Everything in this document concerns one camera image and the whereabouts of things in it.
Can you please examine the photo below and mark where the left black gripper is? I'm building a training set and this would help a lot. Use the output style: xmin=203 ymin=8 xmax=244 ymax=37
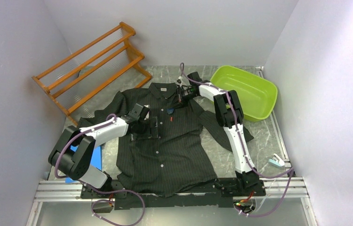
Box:
xmin=132 ymin=117 xmax=159 ymax=142

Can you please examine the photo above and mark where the black pinstriped shirt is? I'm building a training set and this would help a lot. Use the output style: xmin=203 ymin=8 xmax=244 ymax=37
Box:
xmin=77 ymin=82 xmax=255 ymax=198

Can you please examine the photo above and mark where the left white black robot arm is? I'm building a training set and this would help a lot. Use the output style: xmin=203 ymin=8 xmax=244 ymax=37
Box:
xmin=48 ymin=104 xmax=159 ymax=198

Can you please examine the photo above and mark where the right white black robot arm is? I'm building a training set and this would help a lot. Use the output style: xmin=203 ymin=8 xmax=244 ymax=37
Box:
xmin=176 ymin=72 xmax=260 ymax=195

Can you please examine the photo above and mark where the blue flat mat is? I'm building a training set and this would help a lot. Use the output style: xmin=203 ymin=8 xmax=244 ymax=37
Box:
xmin=65 ymin=145 xmax=103 ymax=184

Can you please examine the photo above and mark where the lime green plastic basin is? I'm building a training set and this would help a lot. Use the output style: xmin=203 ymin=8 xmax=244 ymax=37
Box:
xmin=210 ymin=65 xmax=278 ymax=122

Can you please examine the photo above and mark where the orange wooden shoe rack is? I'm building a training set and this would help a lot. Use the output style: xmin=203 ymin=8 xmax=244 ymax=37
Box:
xmin=32 ymin=22 xmax=152 ymax=125

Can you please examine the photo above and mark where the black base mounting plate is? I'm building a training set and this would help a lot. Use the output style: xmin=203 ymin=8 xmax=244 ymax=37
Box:
xmin=80 ymin=178 xmax=266 ymax=210

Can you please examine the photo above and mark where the light blue white clip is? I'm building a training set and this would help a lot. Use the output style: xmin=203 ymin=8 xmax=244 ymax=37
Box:
xmin=268 ymin=153 xmax=285 ymax=168

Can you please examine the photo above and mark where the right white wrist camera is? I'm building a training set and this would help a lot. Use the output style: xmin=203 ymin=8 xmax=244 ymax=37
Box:
xmin=176 ymin=76 xmax=185 ymax=89

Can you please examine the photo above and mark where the aluminium frame rail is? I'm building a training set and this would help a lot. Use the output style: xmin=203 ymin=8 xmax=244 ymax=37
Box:
xmin=34 ymin=177 xmax=309 ymax=202

